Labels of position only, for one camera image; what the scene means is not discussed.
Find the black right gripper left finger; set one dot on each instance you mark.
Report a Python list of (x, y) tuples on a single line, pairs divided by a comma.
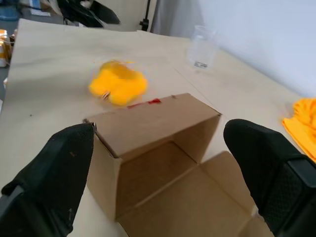
[(49, 185)]

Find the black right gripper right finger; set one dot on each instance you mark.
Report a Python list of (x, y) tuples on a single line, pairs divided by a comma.
[(276, 177)]

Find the brown cardboard box red tape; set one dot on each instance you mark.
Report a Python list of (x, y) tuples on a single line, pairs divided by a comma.
[(158, 128)]

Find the yellow soft toy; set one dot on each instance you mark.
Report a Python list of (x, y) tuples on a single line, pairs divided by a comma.
[(123, 84)]

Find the yellow cloth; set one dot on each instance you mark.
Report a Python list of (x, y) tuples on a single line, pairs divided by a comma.
[(304, 116)]

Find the clear plastic cup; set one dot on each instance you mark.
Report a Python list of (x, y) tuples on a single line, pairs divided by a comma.
[(202, 49)]

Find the blue plastic container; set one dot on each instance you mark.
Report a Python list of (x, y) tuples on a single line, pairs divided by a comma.
[(8, 13)]

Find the black stand pole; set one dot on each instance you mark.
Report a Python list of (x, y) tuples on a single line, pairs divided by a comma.
[(145, 14)]

